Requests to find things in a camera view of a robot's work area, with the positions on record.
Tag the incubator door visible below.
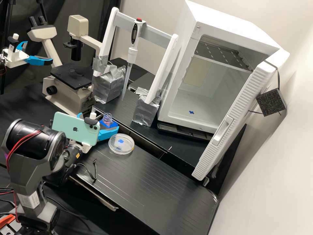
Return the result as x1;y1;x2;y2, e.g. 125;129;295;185
191;49;291;181

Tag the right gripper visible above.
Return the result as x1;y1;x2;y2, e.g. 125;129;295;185
69;112;120;154

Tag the black platform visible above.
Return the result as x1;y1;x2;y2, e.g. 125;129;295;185
69;133;218;235
128;72;157;92
93;58;216;177

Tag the white incubator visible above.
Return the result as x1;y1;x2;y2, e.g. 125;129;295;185
157;0;291;134

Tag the right wrist camera phone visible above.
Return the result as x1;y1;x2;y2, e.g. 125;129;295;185
52;111;101;148

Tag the black cable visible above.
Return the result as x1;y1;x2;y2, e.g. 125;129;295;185
75;159;98;183

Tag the blue bottle holder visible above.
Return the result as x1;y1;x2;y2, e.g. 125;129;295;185
100;122;120;132

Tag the petri dish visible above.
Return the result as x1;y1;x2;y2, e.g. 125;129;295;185
108;133;135;155

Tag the cream microscope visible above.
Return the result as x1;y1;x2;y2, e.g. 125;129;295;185
27;14;104;118

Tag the small bottle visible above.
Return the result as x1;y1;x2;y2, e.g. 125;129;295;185
102;112;115;126

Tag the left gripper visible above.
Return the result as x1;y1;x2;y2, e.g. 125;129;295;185
2;41;54;69

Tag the pipette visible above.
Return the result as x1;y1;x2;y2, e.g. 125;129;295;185
121;18;144;101

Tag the white pipette stand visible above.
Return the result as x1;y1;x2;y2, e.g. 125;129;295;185
92;7;179;127

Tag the black tray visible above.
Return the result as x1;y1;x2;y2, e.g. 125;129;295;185
157;122;214;142

